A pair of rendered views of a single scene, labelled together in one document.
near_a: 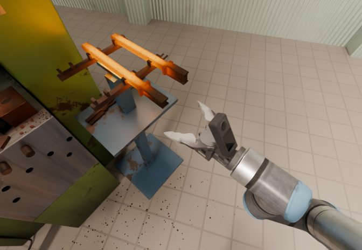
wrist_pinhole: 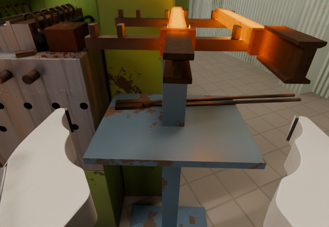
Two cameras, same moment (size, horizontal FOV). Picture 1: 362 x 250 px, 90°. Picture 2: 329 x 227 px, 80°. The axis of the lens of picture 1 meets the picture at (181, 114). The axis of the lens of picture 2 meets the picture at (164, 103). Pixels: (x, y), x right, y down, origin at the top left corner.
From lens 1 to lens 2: 0.44 m
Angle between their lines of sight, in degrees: 43
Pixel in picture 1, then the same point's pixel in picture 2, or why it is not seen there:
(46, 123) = (68, 62)
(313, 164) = not seen: outside the picture
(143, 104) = (196, 129)
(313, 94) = not seen: outside the picture
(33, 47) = not seen: outside the picture
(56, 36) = not seen: outside the picture
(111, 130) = (123, 128)
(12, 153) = (21, 69)
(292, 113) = not seen: outside the picture
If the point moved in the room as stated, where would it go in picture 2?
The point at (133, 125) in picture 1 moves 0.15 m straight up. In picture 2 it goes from (152, 143) to (150, 87)
